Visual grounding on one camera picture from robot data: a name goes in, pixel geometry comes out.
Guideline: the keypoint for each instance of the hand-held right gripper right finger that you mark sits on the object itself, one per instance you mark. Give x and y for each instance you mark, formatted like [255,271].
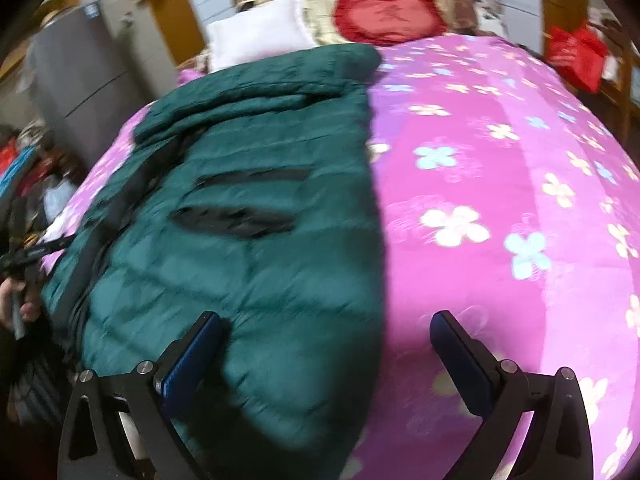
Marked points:
[462,365]

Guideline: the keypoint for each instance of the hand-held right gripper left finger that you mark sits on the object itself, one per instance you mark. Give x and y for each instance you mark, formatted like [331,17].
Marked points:
[187,360]

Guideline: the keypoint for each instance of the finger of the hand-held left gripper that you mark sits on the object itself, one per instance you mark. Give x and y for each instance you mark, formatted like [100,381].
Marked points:
[47,250]

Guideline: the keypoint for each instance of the dark green puffer jacket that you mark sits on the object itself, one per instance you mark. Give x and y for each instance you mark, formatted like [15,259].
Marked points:
[240,270]

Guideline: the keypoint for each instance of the person's left hand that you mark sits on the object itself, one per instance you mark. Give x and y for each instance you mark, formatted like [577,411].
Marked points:
[7,305]

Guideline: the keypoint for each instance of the grey refrigerator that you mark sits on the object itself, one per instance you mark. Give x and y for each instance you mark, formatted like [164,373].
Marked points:
[80,75]

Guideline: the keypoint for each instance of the pink floral blanket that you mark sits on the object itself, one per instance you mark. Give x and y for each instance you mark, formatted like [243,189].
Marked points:
[500,185]

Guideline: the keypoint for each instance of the white pillow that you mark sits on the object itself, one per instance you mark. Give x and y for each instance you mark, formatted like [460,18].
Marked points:
[257,35]

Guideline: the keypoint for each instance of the wooden chair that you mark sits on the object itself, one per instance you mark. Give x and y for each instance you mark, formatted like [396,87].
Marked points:
[622,85]

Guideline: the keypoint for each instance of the red shopping bag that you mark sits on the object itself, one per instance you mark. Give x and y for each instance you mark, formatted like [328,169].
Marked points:
[575,55]

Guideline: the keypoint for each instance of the red heart-shaped cushion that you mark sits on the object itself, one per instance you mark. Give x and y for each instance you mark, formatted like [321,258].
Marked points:
[390,17]

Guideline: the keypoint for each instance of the wooden door frame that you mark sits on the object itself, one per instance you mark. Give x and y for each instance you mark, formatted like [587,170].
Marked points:
[560,5]
[177,20]

